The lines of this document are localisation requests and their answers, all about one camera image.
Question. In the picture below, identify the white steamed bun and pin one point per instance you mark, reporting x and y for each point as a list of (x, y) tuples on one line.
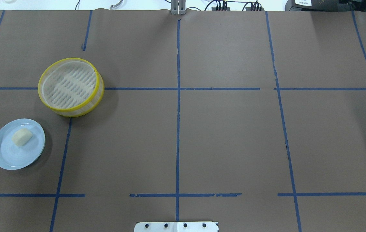
[(21, 137)]

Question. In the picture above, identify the yellow round steamer basket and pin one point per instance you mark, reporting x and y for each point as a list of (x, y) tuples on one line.
[(71, 87)]

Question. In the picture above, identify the brown paper table cover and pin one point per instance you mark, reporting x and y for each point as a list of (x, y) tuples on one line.
[(256, 120)]

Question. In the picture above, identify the black power strip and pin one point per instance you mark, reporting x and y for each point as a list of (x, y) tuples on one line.
[(234, 5)]

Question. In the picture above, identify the black box device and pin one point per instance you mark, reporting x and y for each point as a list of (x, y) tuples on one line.
[(316, 5)]

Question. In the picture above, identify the light blue plate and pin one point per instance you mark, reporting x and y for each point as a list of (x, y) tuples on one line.
[(13, 157)]

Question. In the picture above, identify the silver aluminium post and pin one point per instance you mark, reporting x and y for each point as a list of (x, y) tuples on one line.
[(178, 7)]

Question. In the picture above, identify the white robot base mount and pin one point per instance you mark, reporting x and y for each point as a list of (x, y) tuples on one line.
[(188, 226)]

